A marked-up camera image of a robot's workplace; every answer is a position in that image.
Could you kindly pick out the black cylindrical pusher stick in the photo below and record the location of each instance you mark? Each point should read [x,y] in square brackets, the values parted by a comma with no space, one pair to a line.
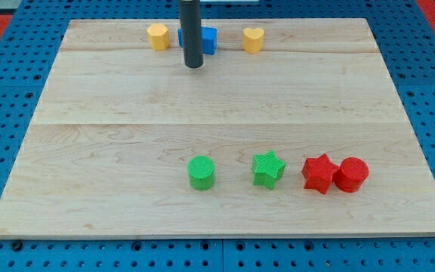
[190,16]

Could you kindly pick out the wooden board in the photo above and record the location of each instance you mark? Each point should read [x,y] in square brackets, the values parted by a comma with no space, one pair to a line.
[106,152]

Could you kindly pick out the blue cube block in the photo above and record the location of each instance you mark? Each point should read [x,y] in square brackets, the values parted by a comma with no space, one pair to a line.
[208,37]

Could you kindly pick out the yellow hexagon block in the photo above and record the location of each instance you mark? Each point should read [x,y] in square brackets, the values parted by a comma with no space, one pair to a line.
[158,36]

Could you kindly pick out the yellow heart block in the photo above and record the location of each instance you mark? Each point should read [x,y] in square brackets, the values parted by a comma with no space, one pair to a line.
[252,39]

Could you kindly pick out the green cylinder block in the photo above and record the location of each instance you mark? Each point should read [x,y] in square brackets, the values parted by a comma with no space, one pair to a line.
[201,173]

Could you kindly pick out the green star block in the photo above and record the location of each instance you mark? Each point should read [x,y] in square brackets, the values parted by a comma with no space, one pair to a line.
[267,169]

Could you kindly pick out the red star block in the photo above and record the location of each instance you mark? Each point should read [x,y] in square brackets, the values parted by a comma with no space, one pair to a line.
[319,173]

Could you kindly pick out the red cylinder block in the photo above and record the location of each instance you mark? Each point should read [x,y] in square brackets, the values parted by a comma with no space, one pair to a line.
[351,174]

